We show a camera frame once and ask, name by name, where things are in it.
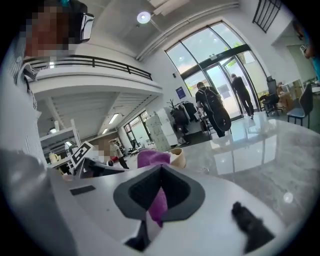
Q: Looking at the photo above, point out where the purple cloth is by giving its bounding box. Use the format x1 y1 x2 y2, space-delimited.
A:
136 148 174 228

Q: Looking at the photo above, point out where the white metal shelving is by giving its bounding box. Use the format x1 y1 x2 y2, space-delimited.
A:
39 118 84 168

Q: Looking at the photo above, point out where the grey chair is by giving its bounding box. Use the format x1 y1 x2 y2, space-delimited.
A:
286 83 315 129

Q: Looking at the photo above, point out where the blue poster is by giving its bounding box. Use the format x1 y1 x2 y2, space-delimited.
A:
175 85 186 100

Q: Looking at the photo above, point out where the white ceiling air conditioner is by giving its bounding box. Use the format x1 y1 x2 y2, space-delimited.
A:
146 0 191 16

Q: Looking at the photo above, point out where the black balcony railing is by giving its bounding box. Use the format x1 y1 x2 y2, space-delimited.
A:
23 54 154 82

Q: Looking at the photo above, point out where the white locker cabinet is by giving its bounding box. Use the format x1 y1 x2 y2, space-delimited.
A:
144 113 173 153

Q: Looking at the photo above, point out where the stack of cardboard boxes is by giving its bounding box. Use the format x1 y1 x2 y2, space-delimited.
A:
276 79 304 109

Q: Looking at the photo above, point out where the striped shirt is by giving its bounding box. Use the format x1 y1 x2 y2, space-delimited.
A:
6 37 43 114

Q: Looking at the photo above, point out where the woven beige basket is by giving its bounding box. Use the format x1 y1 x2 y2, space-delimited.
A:
169 147 188 169

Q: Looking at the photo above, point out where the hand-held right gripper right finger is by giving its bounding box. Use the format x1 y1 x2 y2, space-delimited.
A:
149 163 286 256

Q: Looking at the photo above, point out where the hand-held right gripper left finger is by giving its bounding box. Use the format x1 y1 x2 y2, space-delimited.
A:
48 163 163 256

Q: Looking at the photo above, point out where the grey marble table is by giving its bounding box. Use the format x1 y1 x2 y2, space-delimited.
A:
172 116 316 227

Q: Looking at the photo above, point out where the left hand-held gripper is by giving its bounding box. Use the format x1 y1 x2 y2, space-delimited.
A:
70 140 126 179

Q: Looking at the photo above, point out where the large arched glass window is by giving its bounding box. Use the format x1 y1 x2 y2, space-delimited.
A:
164 20 270 121

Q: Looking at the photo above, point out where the person's head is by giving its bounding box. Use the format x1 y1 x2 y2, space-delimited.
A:
24 0 87 59

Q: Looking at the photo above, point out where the black head-mounted camera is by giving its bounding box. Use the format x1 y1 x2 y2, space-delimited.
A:
69 6 96 45

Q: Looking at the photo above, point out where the round ceiling lamp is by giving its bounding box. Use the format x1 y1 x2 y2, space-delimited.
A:
136 10 152 25

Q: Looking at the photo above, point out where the black office chair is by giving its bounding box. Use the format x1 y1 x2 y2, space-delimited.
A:
258 75 283 118

